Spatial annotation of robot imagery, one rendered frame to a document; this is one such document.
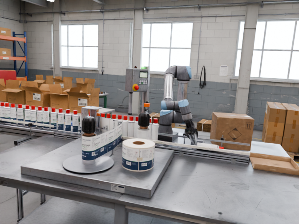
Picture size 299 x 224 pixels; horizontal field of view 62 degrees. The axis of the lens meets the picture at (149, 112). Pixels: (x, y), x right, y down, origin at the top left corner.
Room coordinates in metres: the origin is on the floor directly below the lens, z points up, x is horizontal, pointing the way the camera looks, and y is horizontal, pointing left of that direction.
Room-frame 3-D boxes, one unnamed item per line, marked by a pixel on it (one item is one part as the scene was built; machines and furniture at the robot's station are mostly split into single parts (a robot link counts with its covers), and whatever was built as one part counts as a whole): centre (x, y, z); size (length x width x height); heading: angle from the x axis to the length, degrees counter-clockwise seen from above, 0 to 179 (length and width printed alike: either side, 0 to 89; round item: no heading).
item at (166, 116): (2.33, -0.16, 1.05); 0.13 x 0.12 x 0.14; 87
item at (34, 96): (4.03, 1.78, 0.97); 0.45 x 0.38 x 0.37; 160
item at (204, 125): (6.23, -1.60, 0.11); 0.65 x 0.54 x 0.22; 64
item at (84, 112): (2.03, 0.47, 1.01); 0.14 x 0.13 x 0.26; 75
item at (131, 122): (2.04, 0.15, 0.98); 0.05 x 0.05 x 0.20
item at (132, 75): (2.12, 0.12, 1.38); 0.17 x 0.10 x 0.19; 130
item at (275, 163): (1.75, -0.93, 0.85); 0.30 x 0.26 x 0.04; 75
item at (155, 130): (1.99, -0.05, 0.98); 0.05 x 0.05 x 0.20
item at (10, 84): (4.40, 2.58, 0.97); 0.45 x 0.40 x 0.37; 159
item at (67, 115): (2.20, 0.73, 0.98); 0.05 x 0.05 x 0.20
